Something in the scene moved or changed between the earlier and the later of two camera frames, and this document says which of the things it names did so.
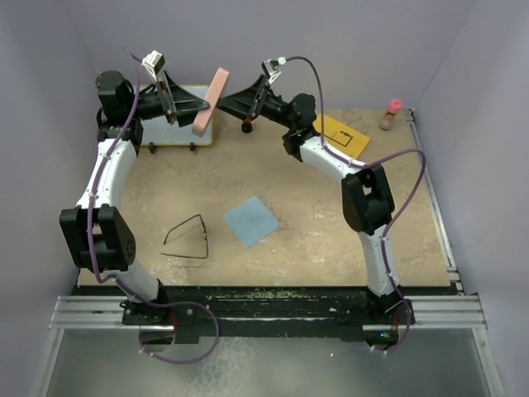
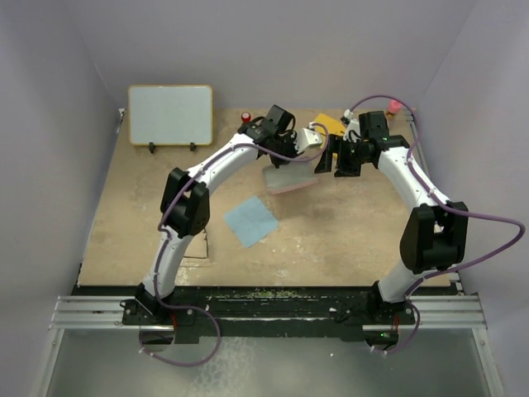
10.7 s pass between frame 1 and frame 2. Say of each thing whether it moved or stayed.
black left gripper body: moved
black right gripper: moved
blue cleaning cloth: stayed
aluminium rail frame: stayed
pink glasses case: moved
